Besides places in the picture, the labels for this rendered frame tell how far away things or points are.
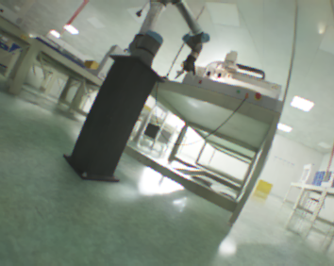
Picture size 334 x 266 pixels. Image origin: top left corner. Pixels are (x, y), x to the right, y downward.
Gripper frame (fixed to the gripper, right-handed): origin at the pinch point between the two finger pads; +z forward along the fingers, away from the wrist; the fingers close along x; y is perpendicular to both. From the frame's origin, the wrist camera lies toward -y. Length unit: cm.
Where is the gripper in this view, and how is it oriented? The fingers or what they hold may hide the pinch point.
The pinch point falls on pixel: (182, 81)
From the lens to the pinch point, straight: 130.7
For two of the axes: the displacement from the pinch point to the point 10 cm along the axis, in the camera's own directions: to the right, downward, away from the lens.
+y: -4.7, -2.5, -8.5
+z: -4.2, 9.1, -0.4
